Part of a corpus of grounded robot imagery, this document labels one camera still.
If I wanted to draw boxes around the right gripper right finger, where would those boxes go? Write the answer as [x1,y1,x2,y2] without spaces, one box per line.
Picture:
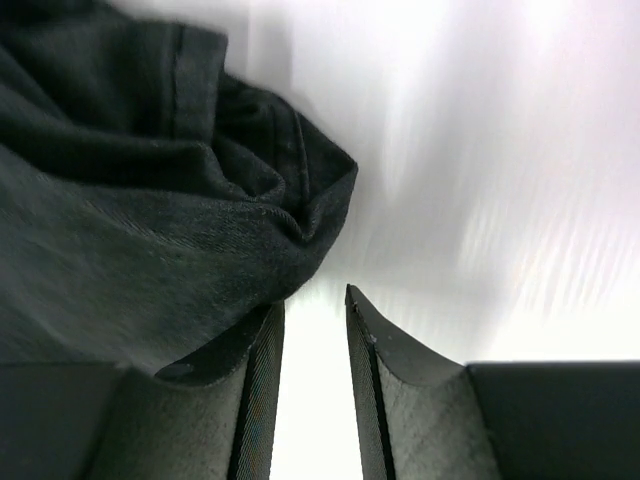
[345,285,501,479]

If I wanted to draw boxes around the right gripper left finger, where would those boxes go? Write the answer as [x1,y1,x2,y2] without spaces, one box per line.
[89,303,285,479]

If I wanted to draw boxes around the black trousers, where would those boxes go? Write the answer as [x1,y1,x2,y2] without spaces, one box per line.
[1,1,358,373]

